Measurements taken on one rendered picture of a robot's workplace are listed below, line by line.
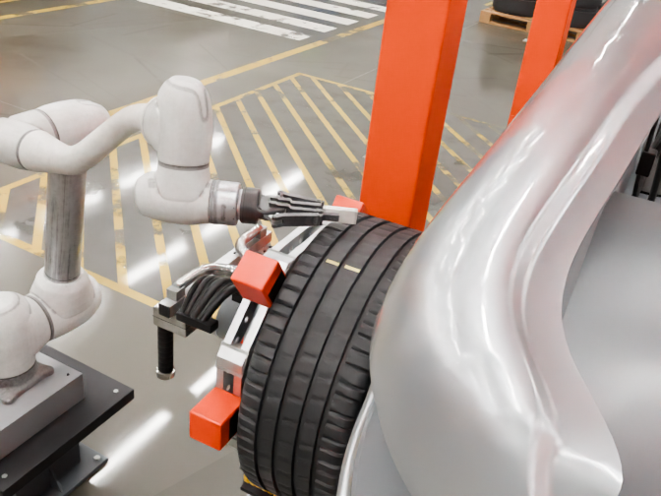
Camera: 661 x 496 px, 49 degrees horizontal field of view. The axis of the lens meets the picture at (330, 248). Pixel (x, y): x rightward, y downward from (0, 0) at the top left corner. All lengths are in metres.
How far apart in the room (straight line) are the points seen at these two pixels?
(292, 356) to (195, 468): 1.26
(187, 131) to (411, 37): 0.69
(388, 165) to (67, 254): 0.94
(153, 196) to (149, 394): 1.48
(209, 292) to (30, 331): 0.82
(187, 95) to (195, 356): 1.75
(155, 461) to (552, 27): 2.62
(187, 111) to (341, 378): 0.57
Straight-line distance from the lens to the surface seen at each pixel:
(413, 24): 1.85
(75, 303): 2.27
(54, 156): 1.74
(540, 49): 3.77
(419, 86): 1.87
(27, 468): 2.22
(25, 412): 2.24
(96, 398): 2.39
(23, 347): 2.23
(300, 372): 1.35
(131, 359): 3.01
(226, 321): 1.71
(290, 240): 1.55
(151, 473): 2.56
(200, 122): 1.42
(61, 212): 2.09
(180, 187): 1.44
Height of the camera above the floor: 1.88
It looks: 29 degrees down
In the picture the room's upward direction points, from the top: 7 degrees clockwise
